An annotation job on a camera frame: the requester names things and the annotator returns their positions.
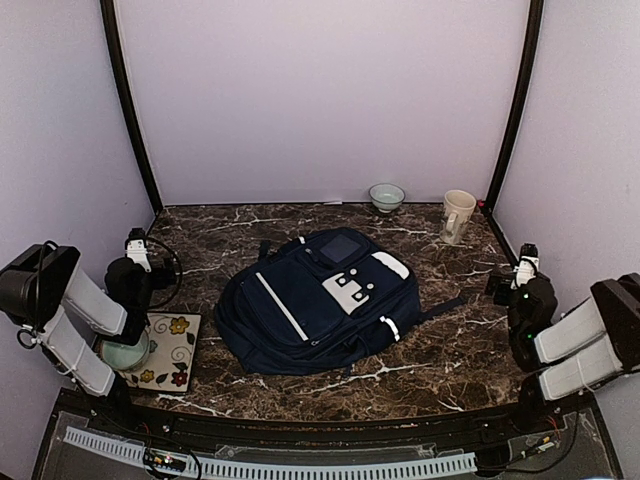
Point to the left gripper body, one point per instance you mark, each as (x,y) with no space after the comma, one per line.
(163,275)

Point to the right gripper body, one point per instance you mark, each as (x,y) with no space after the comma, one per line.
(499,284)

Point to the navy blue student backpack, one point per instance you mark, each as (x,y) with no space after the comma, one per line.
(322,301)

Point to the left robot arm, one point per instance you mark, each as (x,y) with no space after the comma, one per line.
(45,287)

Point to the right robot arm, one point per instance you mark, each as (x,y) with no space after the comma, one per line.
(589,346)

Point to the floral square plate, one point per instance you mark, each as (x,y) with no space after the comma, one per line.
(172,348)

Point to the green bowl on plate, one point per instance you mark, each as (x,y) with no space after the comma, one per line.
(124,358)

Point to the cream ceramic mug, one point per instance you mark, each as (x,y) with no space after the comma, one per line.
(459,207)

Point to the small green bowl at back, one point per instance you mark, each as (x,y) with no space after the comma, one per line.
(386,197)

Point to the small circuit board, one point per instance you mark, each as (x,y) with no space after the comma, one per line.
(160,459)

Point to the black front rail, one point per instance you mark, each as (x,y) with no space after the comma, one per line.
(205,433)

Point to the white slotted cable duct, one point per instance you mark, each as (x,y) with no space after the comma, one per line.
(244,463)

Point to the left black frame post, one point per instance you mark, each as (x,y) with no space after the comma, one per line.
(123,88)

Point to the black frame post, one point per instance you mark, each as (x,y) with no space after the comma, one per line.
(525,70)
(123,88)

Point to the right black frame post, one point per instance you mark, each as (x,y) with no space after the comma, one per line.
(525,70)

